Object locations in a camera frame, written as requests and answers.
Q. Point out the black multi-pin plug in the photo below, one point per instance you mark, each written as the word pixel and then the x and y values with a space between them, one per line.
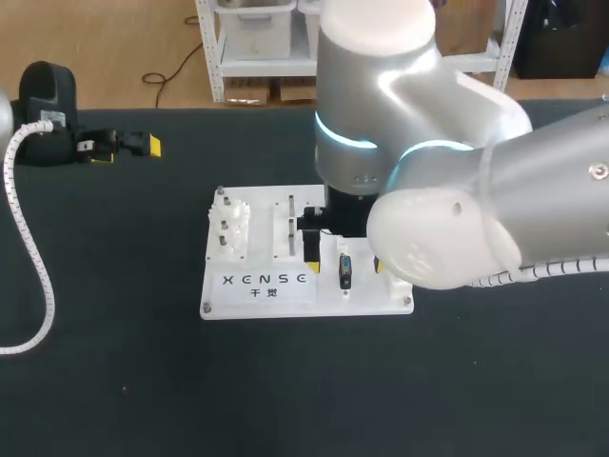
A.
pixel 346 272

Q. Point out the translucent plastic storage bin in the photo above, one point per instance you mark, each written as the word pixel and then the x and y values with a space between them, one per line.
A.
pixel 259 28

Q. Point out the white socket board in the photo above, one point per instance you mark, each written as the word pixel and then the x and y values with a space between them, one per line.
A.
pixel 257 281

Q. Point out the black cabinet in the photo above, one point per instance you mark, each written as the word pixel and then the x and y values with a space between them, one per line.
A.
pixel 561 38

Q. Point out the white metal shelf rack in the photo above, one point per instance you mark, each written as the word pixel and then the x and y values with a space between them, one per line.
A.
pixel 214 47

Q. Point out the large brown cardboard box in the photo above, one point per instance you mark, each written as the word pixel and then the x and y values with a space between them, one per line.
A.
pixel 464 28

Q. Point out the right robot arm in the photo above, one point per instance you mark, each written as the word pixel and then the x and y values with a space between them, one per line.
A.
pixel 428 95

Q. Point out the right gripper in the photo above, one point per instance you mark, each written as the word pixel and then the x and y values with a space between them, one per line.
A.
pixel 347 212

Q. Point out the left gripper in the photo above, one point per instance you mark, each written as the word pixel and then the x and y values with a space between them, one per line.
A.
pixel 47 109

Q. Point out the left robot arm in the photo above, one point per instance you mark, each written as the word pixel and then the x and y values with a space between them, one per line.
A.
pixel 4 119

